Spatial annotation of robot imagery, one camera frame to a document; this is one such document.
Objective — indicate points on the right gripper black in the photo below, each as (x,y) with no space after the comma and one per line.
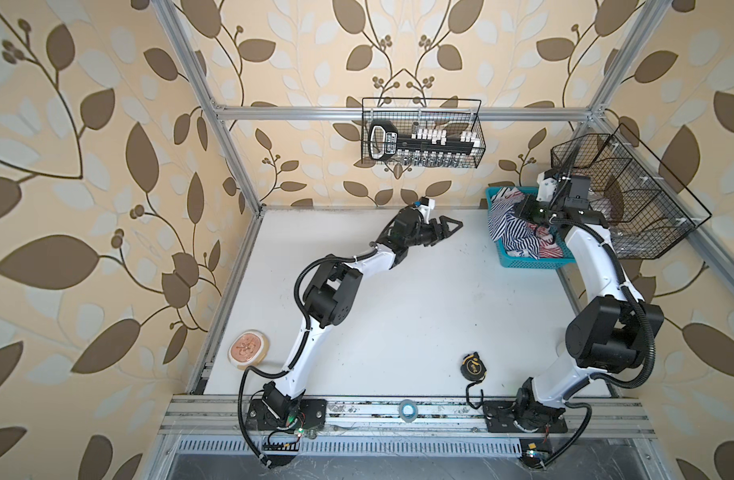
(523,206)

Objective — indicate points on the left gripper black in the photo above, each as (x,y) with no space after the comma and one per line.
(444,229)

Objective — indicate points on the blue white striped tank top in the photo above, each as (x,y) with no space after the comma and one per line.
(516,235)

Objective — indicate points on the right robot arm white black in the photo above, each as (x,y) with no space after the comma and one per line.
(613,338)

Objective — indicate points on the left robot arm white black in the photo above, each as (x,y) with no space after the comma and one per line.
(325,291)

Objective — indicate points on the red white striped tank top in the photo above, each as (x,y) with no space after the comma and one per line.
(548,246)

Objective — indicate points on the teal plastic basket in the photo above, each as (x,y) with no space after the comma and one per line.
(528,263)

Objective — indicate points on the black white tool rack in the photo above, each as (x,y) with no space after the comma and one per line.
(412,144)

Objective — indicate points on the black wire basket right wall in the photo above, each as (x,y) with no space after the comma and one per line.
(644,197)

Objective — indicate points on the black wire basket wall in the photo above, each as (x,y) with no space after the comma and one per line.
(454,113)
(644,197)

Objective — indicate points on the black wire basket back wall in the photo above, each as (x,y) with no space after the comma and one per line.
(454,113)

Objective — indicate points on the small tape roll on rail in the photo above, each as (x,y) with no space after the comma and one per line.
(408,411)

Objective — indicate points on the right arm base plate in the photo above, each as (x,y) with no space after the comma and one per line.
(508,417)

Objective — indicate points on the aluminium front rail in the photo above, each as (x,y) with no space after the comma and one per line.
(392,416)

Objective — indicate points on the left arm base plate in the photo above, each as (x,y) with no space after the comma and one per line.
(302,413)

